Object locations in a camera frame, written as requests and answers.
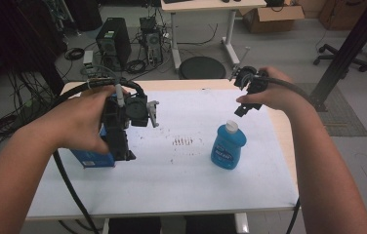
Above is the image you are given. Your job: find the open cardboard box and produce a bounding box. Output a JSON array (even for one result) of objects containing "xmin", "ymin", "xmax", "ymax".
[{"xmin": 238, "ymin": 4, "xmax": 306, "ymax": 34}]

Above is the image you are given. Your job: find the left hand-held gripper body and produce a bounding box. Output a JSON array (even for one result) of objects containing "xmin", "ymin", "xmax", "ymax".
[{"xmin": 102, "ymin": 92, "xmax": 160, "ymax": 135}]

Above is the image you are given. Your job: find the white paper mat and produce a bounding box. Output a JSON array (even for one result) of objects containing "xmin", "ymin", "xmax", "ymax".
[{"xmin": 26, "ymin": 89, "xmax": 300, "ymax": 217}]

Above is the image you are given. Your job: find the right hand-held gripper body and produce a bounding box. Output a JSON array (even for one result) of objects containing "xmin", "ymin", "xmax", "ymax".
[{"xmin": 229, "ymin": 47, "xmax": 270, "ymax": 96}]

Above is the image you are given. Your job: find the grey floor mat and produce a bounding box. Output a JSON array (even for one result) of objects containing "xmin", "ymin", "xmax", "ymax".
[{"xmin": 297, "ymin": 82, "xmax": 367, "ymax": 137}]

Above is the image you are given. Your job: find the bundle of black cables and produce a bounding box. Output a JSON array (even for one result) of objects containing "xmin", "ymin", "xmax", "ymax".
[{"xmin": 0, "ymin": 69, "xmax": 61, "ymax": 157}]

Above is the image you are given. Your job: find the small black cable coil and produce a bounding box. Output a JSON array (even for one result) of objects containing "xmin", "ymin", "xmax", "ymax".
[{"xmin": 63, "ymin": 47, "xmax": 86, "ymax": 61}]

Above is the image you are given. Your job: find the black computer tower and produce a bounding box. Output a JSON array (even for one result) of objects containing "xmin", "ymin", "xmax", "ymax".
[{"xmin": 95, "ymin": 17, "xmax": 133, "ymax": 71}]

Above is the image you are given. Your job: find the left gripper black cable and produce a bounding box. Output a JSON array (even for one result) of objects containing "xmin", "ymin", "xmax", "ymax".
[{"xmin": 52, "ymin": 77, "xmax": 147, "ymax": 234}]

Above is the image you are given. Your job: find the blue cardboard box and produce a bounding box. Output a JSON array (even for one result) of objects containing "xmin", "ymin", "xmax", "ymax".
[{"xmin": 70, "ymin": 125, "xmax": 116, "ymax": 169}]

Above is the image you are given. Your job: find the white desk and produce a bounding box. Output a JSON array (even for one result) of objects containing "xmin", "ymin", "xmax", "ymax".
[{"xmin": 160, "ymin": 0, "xmax": 267, "ymax": 71}]

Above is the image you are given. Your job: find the black office chair base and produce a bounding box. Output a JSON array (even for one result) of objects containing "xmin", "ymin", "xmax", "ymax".
[{"xmin": 312, "ymin": 43, "xmax": 367, "ymax": 73}]

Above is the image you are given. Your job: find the grey device with green light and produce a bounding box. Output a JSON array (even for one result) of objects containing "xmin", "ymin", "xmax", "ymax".
[{"xmin": 82, "ymin": 50, "xmax": 95, "ymax": 77}]

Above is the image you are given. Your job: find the black round stool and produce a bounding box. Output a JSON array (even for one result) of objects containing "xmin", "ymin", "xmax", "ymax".
[{"xmin": 178, "ymin": 56, "xmax": 227, "ymax": 81}]

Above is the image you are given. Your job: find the black aluminium post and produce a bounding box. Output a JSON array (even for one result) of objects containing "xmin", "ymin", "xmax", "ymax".
[{"xmin": 302, "ymin": 0, "xmax": 367, "ymax": 113}]

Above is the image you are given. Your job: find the person's right hand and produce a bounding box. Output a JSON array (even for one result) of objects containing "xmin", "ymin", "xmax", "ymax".
[{"xmin": 235, "ymin": 66, "xmax": 298, "ymax": 112}]

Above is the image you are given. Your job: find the open computer tower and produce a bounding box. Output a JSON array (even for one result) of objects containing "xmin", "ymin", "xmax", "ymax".
[{"xmin": 139, "ymin": 16, "xmax": 165, "ymax": 66}]

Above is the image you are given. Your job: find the blue bottle with white cap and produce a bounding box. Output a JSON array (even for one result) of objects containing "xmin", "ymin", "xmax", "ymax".
[{"xmin": 210, "ymin": 119, "xmax": 248, "ymax": 171}]

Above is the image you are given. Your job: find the person's left hand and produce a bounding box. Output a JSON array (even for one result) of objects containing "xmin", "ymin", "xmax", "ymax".
[{"xmin": 49, "ymin": 86, "xmax": 129, "ymax": 154}]

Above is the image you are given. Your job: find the dark curtain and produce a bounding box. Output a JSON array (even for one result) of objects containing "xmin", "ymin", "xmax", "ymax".
[{"xmin": 0, "ymin": 0, "xmax": 69, "ymax": 96}]

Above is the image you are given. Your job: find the closed cardboard box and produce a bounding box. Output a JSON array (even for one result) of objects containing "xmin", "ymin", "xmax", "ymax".
[{"xmin": 317, "ymin": 0, "xmax": 367, "ymax": 32}]

